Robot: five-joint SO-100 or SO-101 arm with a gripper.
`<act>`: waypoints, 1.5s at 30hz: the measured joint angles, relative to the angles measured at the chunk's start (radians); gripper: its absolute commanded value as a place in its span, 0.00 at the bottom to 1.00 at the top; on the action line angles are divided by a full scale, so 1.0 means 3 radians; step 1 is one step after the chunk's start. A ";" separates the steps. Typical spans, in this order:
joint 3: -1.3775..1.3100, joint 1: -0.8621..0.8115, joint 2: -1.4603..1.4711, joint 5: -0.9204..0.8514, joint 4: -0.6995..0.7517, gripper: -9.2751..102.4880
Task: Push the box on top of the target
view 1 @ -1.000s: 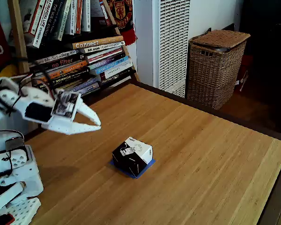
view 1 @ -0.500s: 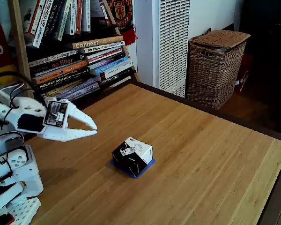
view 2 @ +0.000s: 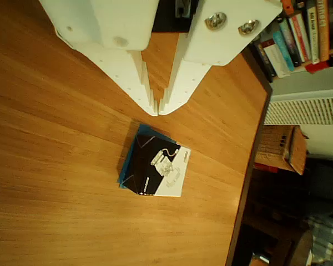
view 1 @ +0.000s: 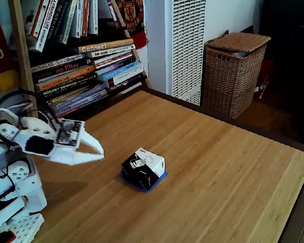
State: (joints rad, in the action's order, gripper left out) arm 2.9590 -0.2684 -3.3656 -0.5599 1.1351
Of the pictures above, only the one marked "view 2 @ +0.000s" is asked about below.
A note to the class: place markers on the black book with white title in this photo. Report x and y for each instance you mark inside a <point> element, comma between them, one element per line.
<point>262,59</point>

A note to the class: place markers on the black and white box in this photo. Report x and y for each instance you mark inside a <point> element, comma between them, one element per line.
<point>147,163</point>

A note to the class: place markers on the orange book with dark title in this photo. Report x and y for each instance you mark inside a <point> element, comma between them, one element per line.
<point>287,5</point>

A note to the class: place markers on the white book with red stripes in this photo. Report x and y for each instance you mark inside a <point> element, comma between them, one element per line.
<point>299,36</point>

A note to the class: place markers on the blue tape square target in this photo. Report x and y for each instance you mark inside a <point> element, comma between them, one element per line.
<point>125,173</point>

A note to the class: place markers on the brown wicker basket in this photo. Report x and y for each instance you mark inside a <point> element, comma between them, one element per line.
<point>277,149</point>

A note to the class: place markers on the red and black football scarf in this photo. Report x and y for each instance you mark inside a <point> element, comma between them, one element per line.
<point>317,67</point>

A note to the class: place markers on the plain white book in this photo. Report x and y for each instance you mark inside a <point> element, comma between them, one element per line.
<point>274,59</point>

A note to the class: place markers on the plaid cloth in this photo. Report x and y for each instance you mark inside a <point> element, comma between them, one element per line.
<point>327,241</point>

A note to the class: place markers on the white Modern Romance book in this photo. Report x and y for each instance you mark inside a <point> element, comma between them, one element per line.
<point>312,27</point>

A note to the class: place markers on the dark purple book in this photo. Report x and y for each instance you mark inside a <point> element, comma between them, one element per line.
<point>290,38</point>

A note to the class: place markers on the orange Connect book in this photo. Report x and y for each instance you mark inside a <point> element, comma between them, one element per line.
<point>323,27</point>

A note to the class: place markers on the white louvered heater unit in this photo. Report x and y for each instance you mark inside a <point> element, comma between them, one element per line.
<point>305,110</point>

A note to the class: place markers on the light blue book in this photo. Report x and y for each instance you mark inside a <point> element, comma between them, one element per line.
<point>283,51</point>

